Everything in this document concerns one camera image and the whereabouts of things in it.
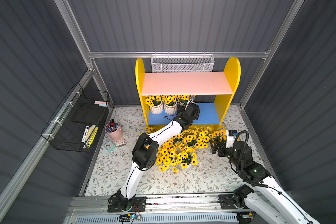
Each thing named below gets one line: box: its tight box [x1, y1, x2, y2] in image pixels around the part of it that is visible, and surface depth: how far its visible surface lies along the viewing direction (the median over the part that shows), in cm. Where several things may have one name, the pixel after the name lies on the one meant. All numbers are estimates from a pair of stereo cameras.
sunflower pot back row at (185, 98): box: [180, 94, 197, 106], surface depth 86 cm
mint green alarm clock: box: [103, 140, 117, 153], surface depth 96 cm
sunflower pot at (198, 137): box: [182, 126, 212, 149], surface depth 86 cm
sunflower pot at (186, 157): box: [174, 146, 198, 170], surface depth 78 cm
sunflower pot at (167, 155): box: [155, 136, 179, 174], surface depth 78 cm
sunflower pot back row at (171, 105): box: [163, 95, 178, 115], surface depth 93 cm
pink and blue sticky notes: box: [94, 100, 107, 107], surface depth 86 cm
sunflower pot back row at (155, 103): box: [145, 95, 164, 115], surface depth 91 cm
